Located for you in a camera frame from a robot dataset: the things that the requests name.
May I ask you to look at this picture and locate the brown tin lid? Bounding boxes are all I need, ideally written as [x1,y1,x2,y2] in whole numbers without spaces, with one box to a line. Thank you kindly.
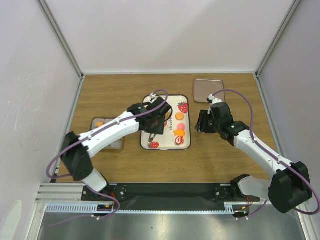
[193,79,225,103]

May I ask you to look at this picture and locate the orange round biscuit right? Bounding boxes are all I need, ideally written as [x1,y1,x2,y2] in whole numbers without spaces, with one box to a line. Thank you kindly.
[175,112,185,121]

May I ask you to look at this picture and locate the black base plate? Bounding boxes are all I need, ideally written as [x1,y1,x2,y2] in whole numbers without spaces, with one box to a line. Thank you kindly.
[81,182,253,212]

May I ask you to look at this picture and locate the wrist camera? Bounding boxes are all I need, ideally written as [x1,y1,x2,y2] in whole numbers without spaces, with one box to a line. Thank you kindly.
[206,94,223,115]
[149,92,157,101]

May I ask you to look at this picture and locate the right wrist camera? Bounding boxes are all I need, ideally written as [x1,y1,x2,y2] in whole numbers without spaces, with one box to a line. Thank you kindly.
[206,94,223,115]

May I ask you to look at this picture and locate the pink round cookie right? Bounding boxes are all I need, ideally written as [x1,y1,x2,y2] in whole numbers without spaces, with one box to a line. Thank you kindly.
[177,123,186,131]

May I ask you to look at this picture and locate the orange fish cookie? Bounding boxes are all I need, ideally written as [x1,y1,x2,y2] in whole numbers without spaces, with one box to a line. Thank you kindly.
[173,130,186,137]

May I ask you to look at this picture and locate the white strawberry tray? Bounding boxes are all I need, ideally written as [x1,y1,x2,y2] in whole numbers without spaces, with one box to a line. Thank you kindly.
[140,95,192,151]

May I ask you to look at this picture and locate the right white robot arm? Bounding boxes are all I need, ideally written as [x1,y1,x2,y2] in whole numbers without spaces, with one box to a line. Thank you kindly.
[195,101,313,214]

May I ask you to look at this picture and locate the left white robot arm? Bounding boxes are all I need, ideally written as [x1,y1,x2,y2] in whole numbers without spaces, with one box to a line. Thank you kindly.
[60,96,173,200]

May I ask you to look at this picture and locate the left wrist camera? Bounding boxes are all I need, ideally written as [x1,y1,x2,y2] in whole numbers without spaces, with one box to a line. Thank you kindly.
[149,92,157,101]

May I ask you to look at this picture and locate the aluminium frame post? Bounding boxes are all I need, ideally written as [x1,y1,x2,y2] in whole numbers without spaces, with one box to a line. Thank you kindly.
[254,0,302,78]
[36,0,84,80]

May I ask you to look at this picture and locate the left aluminium frame post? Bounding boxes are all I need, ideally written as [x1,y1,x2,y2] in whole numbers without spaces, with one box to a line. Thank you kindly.
[36,0,84,80]

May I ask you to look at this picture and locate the right aluminium frame post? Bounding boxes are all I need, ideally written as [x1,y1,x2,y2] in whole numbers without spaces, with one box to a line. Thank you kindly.
[254,0,302,78]

